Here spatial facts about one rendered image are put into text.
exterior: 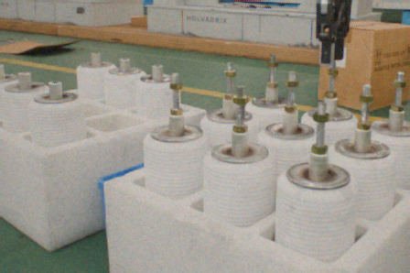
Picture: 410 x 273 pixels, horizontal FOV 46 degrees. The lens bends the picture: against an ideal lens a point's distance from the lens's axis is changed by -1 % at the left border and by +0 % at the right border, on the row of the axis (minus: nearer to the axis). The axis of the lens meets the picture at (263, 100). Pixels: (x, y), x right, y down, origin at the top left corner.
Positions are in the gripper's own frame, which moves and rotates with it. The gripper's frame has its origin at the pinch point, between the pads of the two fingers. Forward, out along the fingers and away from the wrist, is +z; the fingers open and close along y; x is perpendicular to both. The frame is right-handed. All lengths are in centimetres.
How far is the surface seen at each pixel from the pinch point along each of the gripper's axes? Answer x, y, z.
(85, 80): 63, 12, 13
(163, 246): 14.3, -28.7, 23.0
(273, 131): 4.9, -13.4, 9.9
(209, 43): 123, 184, 29
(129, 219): 21.0, -27.0, 21.3
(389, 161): -12.5, -16.4, 10.6
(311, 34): 58, 186, 19
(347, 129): -3.9, -2.8, 11.4
